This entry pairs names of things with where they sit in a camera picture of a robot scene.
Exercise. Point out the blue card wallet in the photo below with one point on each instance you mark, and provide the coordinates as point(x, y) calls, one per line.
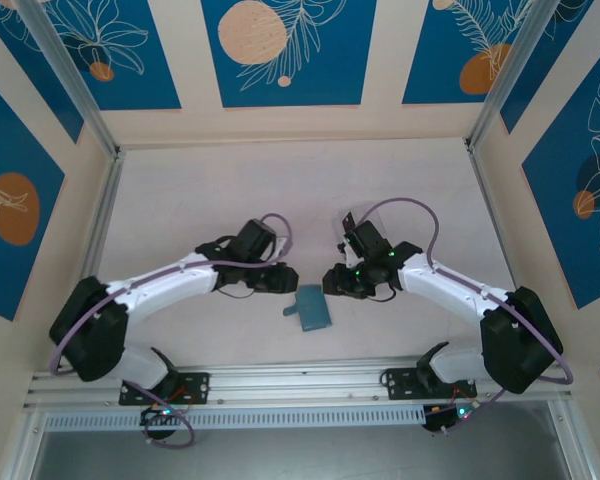
point(312, 310)

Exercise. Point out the clear acrylic card holder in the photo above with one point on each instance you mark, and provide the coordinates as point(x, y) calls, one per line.
point(372, 212)

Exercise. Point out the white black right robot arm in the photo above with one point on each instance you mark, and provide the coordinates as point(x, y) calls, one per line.
point(445, 290)

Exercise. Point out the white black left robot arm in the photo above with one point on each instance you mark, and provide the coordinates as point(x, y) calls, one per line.
point(170, 277)

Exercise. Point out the small circuit board green LED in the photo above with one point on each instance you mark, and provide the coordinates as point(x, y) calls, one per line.
point(442, 417)
point(160, 414)

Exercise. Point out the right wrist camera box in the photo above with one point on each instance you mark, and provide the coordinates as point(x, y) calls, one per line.
point(367, 240)

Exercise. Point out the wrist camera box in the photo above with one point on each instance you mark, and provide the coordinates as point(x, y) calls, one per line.
point(255, 237)
point(367, 240)

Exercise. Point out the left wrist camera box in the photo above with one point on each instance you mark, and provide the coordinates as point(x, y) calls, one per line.
point(255, 237)

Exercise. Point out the aluminium frame cross rail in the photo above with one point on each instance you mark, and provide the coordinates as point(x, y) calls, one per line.
point(300, 387)

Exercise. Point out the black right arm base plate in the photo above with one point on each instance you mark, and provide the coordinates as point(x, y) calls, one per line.
point(400, 382)

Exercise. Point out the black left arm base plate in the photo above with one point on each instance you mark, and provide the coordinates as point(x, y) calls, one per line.
point(200, 387)

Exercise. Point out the aluminium side rail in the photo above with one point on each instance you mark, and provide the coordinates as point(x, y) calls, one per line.
point(494, 220)
point(96, 240)

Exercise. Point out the aluminium frame post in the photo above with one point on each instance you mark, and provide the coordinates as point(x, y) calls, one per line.
point(572, 445)
point(27, 447)
point(71, 75)
point(511, 75)

